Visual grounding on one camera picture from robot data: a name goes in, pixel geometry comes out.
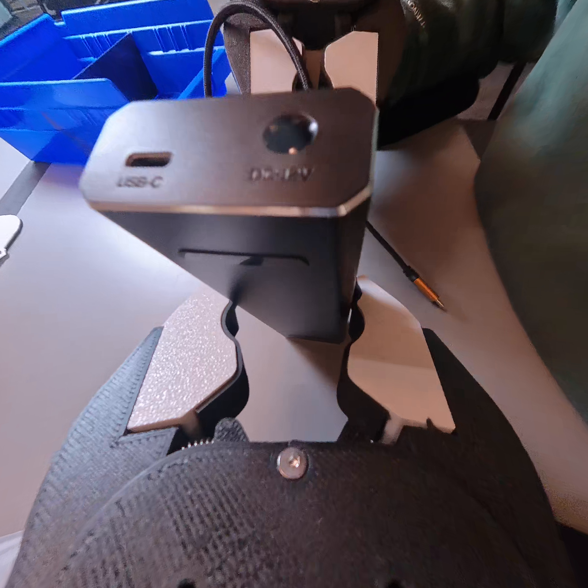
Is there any white document stand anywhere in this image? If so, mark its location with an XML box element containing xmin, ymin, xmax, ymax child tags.
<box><xmin>0</xmin><ymin>215</ymin><xmax>23</xmax><ymax>268</ymax></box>

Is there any large black usb hub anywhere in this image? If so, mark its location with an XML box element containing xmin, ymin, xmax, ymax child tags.
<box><xmin>78</xmin><ymin>87</ymin><xmax>379</xmax><ymax>344</ymax></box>

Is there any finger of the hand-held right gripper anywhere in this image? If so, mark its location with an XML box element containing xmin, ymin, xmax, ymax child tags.
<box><xmin>321</xmin><ymin>31</ymin><xmax>379</xmax><ymax>107</ymax></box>
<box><xmin>250</xmin><ymin>31</ymin><xmax>310</xmax><ymax>93</ymax></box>

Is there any person's teal sweatshirt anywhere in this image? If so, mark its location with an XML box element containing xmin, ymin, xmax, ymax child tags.
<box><xmin>475</xmin><ymin>0</ymin><xmax>588</xmax><ymax>437</ymax></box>

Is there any black divider panel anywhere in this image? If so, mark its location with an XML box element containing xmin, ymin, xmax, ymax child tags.
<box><xmin>77</xmin><ymin>33</ymin><xmax>153</xmax><ymax>100</ymax></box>

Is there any black braided usb cable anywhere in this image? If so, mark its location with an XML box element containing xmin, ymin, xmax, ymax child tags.
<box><xmin>203</xmin><ymin>0</ymin><xmax>445</xmax><ymax>309</ymax></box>

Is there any blue plastic bin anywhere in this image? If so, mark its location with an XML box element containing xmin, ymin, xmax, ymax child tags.
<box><xmin>0</xmin><ymin>0</ymin><xmax>232</xmax><ymax>164</ymax></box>

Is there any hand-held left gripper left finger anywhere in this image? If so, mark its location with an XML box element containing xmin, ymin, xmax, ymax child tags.
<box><xmin>125</xmin><ymin>293</ymin><xmax>252</xmax><ymax>443</ymax></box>

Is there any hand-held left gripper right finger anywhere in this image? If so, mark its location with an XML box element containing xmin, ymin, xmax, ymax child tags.
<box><xmin>337</xmin><ymin>276</ymin><xmax>456</xmax><ymax>445</ymax></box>

